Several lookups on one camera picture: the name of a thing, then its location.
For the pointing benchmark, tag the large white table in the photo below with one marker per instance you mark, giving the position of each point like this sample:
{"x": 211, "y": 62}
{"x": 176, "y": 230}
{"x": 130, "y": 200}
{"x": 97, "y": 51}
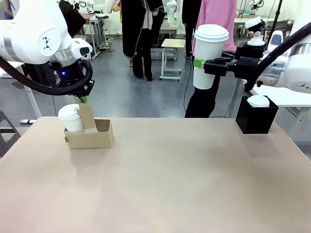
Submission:
{"x": 291, "y": 97}

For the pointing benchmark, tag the brown cardboard cup carrier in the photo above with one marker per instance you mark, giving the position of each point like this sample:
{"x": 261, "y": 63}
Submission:
{"x": 90, "y": 140}

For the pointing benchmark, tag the person in black trousers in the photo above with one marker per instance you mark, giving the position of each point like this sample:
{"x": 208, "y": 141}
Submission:
{"x": 189, "y": 24}

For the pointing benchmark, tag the short white lidded cup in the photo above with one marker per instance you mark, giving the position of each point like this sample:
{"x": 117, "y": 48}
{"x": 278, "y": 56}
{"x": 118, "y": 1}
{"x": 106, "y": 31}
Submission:
{"x": 73, "y": 121}

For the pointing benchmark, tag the tall white lidded cup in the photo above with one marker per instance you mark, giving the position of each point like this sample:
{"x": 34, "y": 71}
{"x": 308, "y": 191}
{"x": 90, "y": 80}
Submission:
{"x": 209, "y": 43}

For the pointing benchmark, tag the black square box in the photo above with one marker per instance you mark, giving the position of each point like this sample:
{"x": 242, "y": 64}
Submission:
{"x": 255, "y": 121}

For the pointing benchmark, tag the black hanging jacket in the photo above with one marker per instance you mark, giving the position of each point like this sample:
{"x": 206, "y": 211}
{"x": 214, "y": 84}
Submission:
{"x": 73, "y": 17}

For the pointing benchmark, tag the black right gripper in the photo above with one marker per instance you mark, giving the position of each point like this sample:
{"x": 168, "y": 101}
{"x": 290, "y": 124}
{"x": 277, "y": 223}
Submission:
{"x": 247, "y": 63}

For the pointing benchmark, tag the black tripod pole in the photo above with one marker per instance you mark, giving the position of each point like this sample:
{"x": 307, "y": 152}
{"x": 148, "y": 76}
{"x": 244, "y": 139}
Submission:
{"x": 277, "y": 17}

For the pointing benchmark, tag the white bar on floor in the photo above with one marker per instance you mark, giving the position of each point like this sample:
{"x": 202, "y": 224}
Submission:
{"x": 28, "y": 121}

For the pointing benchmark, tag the grey background desk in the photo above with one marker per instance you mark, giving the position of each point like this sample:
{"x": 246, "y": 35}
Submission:
{"x": 94, "y": 26}

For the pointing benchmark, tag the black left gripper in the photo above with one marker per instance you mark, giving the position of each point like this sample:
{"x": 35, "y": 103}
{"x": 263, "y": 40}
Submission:
{"x": 70, "y": 77}

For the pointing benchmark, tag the white lidded cup in box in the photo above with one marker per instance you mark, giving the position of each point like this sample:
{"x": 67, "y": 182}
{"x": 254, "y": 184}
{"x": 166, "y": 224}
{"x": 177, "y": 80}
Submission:
{"x": 258, "y": 102}

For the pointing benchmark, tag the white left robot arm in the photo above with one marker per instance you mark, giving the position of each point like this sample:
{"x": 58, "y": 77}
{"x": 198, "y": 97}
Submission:
{"x": 29, "y": 36}

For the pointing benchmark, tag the person in black coat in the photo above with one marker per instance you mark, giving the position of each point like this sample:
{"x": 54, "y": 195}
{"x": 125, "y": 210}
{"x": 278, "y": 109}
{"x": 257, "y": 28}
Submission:
{"x": 141, "y": 36}

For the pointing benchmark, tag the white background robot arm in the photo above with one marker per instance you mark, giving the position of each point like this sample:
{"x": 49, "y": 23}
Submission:
{"x": 171, "y": 12}

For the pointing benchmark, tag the beige rolling side table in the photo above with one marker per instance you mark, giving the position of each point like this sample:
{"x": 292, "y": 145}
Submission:
{"x": 172, "y": 43}

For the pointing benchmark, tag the person in pink hoodie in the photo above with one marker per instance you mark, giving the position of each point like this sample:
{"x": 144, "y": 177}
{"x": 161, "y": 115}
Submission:
{"x": 218, "y": 14}

